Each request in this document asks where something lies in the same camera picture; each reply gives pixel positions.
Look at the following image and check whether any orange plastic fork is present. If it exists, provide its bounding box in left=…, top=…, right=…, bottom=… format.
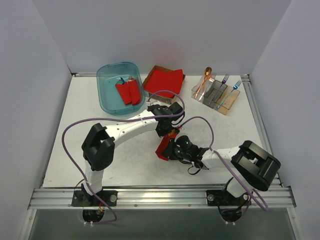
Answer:
left=167, top=127, right=180, bottom=138

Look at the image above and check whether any red paper napkin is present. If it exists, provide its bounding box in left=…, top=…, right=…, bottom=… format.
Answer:
left=155, top=133, right=178, bottom=161

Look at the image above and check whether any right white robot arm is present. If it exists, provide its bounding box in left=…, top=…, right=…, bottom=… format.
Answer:
left=160, top=135, right=281, bottom=205

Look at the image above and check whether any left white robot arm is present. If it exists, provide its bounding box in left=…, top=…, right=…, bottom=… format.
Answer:
left=81, top=102, right=184, bottom=206

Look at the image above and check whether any red napkin stack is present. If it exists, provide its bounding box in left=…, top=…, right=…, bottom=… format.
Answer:
left=144, top=69, right=184, bottom=94

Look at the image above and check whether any brown cardboard napkin box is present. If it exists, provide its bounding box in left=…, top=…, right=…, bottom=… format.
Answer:
left=142, top=65, right=186, bottom=98

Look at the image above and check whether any right rolled red napkin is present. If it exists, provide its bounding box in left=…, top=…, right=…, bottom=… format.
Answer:
left=128, top=78, right=141, bottom=106

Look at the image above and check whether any rolled red napkin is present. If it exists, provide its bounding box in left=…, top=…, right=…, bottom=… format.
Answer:
left=128, top=78, right=141, bottom=106
left=115, top=82, right=132, bottom=105

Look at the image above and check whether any left rolled red napkin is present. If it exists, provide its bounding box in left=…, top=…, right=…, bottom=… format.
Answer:
left=115, top=82, right=132, bottom=105

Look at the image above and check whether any clear acrylic utensil holder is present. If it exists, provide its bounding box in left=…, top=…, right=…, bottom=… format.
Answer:
left=191, top=74, right=242, bottom=116

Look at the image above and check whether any silver fork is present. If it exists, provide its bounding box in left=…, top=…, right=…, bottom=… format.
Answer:
left=203, top=73, right=216, bottom=94

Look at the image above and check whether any copper metallic spoon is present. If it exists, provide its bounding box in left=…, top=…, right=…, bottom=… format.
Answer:
left=195, top=66, right=212, bottom=98

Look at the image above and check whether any blue transparent plastic bin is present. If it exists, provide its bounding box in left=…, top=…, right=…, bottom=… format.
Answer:
left=96, top=62, right=145, bottom=116

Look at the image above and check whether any purple metallic fork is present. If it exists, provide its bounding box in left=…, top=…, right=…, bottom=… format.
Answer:
left=208, top=74, right=230, bottom=106

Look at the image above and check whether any blue metallic fork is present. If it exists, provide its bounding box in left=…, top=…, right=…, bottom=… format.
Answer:
left=217, top=80, right=242, bottom=109

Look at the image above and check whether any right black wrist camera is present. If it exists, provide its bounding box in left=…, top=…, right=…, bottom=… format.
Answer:
left=175, top=135, right=200, bottom=155

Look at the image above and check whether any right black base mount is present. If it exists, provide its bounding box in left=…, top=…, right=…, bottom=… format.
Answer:
left=205, top=189, right=249, bottom=207

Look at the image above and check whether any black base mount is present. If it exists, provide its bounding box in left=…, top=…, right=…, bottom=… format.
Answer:
left=71, top=190, right=118, bottom=207
left=205, top=189, right=249, bottom=207

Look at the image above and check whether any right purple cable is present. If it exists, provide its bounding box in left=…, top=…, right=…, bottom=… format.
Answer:
left=177, top=116, right=270, bottom=223

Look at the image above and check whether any purple cable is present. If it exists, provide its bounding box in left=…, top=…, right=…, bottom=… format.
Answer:
left=61, top=90, right=186, bottom=224
left=177, top=116, right=270, bottom=223

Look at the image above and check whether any aluminium front rail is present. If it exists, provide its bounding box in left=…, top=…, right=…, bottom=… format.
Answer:
left=28, top=185, right=296, bottom=210

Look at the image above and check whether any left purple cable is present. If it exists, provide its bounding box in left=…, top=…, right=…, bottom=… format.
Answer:
left=61, top=90, right=186, bottom=224

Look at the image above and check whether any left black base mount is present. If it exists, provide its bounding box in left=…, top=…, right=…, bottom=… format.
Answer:
left=71, top=190, right=118, bottom=207

